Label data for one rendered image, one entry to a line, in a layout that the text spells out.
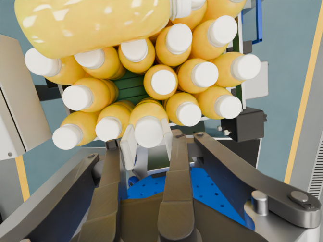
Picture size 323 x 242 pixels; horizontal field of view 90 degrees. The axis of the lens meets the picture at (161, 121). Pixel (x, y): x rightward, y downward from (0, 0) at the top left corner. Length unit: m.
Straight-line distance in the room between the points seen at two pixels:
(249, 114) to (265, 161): 1.48
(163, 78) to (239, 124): 0.23
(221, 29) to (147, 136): 0.20
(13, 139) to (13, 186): 1.68
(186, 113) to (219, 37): 0.13
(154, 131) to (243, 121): 0.26
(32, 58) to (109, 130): 0.15
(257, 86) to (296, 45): 1.27
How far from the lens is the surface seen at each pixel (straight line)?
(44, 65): 0.30
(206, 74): 0.28
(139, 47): 0.27
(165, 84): 0.26
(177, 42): 0.27
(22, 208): 1.02
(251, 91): 0.59
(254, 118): 0.43
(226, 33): 0.30
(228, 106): 0.30
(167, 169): 0.35
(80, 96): 0.28
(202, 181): 0.40
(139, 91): 0.45
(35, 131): 0.39
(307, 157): 2.16
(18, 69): 0.40
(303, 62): 1.89
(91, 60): 0.28
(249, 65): 0.31
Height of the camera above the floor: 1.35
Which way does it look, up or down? 76 degrees down
